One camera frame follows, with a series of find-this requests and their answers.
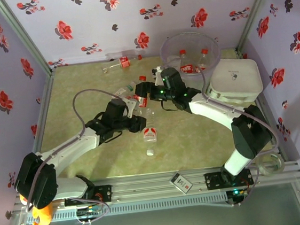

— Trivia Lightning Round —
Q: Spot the clear mesh bin purple liner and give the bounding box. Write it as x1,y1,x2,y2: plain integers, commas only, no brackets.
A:
157,28,225,90

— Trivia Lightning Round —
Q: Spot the aluminium frame post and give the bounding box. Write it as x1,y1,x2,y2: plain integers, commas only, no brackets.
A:
0,0,58,80
231,0,286,53

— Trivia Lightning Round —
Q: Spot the clear tape roll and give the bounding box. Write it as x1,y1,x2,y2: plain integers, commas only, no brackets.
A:
253,149,287,179

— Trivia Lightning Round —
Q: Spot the small white printed card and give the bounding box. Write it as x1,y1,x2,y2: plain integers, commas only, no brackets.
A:
169,170,193,196

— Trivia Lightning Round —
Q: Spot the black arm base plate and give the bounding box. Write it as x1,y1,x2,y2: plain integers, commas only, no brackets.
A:
204,168,254,191
63,184,114,207

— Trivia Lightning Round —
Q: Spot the grey right arm cable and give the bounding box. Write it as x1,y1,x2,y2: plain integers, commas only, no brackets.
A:
198,58,286,208

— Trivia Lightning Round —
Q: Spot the clear bottle red white label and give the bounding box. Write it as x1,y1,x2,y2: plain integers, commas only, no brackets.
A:
135,74,152,110

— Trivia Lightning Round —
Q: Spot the slotted grey cable duct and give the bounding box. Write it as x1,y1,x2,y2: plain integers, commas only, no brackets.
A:
25,191,229,225

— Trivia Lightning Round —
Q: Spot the orange plastic object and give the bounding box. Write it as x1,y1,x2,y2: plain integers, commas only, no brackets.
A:
19,191,57,225

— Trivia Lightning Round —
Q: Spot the aluminium mounting rail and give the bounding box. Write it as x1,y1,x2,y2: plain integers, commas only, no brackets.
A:
11,157,300,213

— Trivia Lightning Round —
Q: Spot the clear bottle green label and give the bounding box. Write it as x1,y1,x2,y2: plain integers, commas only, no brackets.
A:
113,81,138,100

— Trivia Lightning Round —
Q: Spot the aluminium side rail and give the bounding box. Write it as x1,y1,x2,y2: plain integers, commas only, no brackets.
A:
254,95,290,165
23,67,66,155

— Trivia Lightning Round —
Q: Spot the water bottle white cap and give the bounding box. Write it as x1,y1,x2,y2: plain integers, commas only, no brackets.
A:
138,106,161,157

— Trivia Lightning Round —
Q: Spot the white plastic lidded container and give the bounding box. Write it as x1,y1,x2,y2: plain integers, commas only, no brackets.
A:
203,54,265,106

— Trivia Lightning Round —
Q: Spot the base wire bundle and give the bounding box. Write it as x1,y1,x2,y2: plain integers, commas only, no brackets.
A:
226,183,265,208
74,196,113,225

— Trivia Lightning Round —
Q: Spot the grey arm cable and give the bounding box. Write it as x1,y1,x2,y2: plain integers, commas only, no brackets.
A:
198,58,286,208
14,85,135,212

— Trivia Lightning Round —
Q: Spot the grey left arm cable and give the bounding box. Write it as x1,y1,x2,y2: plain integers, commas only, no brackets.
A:
14,85,135,212

